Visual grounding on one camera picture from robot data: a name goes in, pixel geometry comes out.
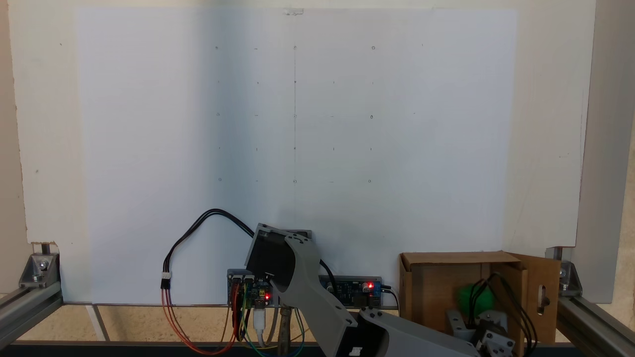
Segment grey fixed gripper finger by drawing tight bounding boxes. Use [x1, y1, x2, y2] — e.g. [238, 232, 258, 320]
[477, 310, 508, 330]

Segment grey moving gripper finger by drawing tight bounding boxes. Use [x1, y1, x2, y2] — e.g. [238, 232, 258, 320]
[446, 309, 471, 343]

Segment green die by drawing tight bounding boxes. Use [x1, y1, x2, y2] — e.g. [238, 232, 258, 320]
[456, 284, 497, 314]

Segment brown cardboard box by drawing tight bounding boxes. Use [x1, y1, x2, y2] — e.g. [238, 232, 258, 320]
[399, 250, 562, 357]

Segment blue circuit board red LED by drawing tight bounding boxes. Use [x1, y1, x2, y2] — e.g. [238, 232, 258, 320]
[319, 275, 383, 309]

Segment metal table clamp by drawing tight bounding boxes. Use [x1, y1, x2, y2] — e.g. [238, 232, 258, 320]
[276, 306, 295, 357]

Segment large white paper sheet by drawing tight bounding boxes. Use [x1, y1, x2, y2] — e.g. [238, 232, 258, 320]
[73, 7, 519, 306]

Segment black servo cable loop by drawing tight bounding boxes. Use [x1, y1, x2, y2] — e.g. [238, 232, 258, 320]
[468, 273, 540, 356]
[317, 258, 340, 294]

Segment thin power cable black plug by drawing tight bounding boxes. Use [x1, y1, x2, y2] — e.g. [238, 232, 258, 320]
[381, 284, 401, 319]

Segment metal corner bracket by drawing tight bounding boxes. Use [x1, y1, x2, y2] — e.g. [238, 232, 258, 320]
[19, 252, 61, 290]
[545, 246, 583, 298]

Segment aluminium frame rail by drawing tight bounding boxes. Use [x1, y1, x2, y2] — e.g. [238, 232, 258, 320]
[557, 295, 635, 357]
[0, 283, 64, 349]

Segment white USB plug cable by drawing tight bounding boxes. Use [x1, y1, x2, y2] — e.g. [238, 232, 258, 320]
[253, 306, 269, 344]

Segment circuit board with coloured wires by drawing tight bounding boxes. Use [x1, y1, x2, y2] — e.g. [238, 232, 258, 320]
[227, 269, 279, 309]

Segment green yellow blue wires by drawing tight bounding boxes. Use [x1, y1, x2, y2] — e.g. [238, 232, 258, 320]
[240, 283, 306, 357]

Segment orange and red wires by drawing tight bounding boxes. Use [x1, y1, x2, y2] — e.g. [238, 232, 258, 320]
[161, 287, 242, 356]

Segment black cable with white connector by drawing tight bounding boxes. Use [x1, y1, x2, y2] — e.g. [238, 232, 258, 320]
[160, 208, 256, 291]

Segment black frame bar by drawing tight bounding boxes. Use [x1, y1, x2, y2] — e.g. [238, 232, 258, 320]
[0, 341, 329, 357]

